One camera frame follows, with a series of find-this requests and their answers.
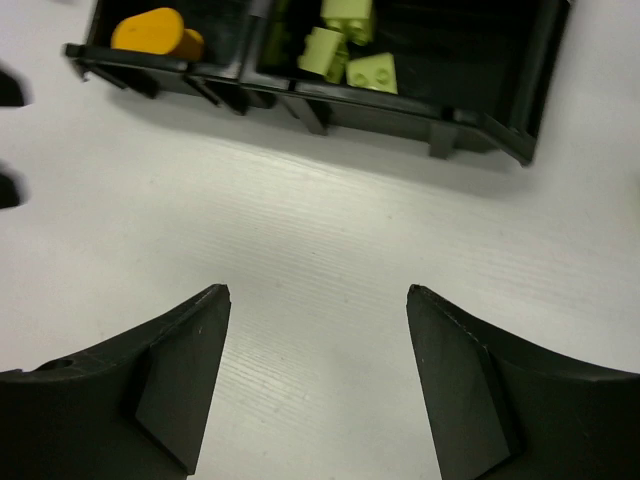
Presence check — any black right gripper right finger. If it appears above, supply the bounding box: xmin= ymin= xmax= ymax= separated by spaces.
xmin=406 ymin=285 xmax=639 ymax=479

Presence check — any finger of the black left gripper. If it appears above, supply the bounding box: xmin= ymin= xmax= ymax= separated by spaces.
xmin=0 ymin=69 xmax=25 ymax=107
xmin=0 ymin=168 xmax=23 ymax=209

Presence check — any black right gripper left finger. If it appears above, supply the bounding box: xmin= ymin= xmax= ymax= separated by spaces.
xmin=1 ymin=285 xmax=231 ymax=479

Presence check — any orange rounded lego block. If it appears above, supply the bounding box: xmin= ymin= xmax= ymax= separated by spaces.
xmin=110 ymin=7 xmax=205 ymax=62

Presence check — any light green square lego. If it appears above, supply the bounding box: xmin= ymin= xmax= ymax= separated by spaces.
xmin=297 ymin=27 xmax=349 ymax=84

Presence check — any light green sloped lego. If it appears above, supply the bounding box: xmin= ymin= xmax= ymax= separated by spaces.
xmin=346 ymin=53 xmax=398 ymax=94

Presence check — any black four-compartment bin tray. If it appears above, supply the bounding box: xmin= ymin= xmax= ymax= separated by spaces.
xmin=64 ymin=1 xmax=571 ymax=166

